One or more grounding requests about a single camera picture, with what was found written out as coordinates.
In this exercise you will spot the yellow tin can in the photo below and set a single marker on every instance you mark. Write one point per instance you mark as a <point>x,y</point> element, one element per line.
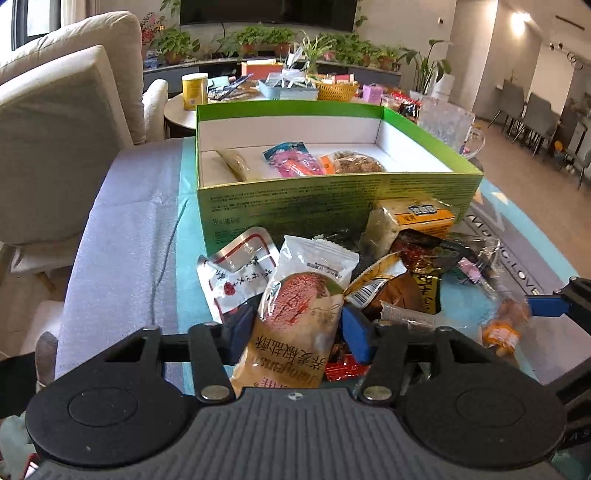
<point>194,90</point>

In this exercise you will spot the beige sofa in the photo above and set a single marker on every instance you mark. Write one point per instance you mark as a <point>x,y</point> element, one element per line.
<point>70,102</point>

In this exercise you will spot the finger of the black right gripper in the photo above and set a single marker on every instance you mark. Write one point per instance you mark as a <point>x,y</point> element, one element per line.
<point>572,300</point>

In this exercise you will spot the yellow wicker basket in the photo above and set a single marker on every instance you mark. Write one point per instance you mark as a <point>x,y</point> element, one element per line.
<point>338,92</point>

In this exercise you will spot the white red snack sachet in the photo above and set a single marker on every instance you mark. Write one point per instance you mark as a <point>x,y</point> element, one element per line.
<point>237,272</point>

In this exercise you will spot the green cardboard box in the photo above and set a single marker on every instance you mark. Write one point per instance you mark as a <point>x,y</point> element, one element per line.
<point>238,189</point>

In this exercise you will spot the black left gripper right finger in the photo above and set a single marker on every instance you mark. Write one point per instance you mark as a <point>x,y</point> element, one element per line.
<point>454,397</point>

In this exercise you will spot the pink blue snack packet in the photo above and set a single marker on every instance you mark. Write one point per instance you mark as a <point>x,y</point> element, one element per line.
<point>292,159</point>

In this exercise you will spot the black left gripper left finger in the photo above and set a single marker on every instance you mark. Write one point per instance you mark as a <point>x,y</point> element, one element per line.
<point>137,397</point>

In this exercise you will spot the red snack wrapper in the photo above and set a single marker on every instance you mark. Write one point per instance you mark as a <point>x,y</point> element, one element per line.
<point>342,365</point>

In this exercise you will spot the orange storage box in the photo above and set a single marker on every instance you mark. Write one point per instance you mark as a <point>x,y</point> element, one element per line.
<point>260,69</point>

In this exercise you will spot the blue plastic tray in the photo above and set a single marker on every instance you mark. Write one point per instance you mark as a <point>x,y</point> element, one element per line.
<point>284,93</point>

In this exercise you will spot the orange cracker packet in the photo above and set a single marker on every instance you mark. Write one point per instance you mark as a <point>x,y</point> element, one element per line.
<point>427,216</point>

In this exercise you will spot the round white coffee table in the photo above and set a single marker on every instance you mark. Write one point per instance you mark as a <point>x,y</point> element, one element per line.
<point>183,122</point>

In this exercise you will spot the clear glass mug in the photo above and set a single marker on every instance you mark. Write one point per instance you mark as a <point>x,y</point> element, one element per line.
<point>452,125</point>

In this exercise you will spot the beige buckwheat cake packet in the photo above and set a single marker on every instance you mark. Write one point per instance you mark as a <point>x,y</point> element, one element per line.
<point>298,317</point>

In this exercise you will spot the dark brown snack packet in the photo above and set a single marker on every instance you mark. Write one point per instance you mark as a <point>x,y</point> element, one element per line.
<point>428,258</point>

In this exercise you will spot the pink small box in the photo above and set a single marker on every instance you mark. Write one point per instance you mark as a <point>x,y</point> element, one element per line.
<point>372,93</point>

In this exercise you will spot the black wall television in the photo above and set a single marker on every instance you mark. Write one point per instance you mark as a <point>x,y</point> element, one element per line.
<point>333,14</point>

